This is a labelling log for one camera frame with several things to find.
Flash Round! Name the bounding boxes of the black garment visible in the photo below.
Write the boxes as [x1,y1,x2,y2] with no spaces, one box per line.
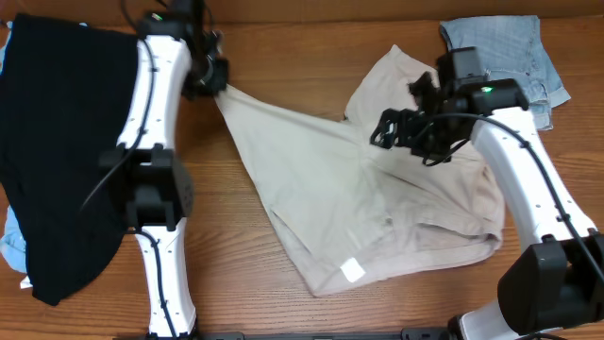
[1,14,139,306]

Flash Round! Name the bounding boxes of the beige khaki shorts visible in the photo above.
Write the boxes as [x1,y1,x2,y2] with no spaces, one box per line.
[216,46,505,296]

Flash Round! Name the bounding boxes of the light blue garment underneath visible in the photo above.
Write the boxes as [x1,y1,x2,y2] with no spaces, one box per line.
[1,207,27,273]

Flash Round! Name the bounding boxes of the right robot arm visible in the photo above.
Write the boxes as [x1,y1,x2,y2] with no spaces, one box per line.
[370,47,603,340]

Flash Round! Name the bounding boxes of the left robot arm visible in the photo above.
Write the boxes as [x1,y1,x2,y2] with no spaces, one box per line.
[94,0,228,339]

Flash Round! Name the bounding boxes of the folded light blue jeans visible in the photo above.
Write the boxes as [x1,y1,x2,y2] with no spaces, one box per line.
[440,15,571,130]

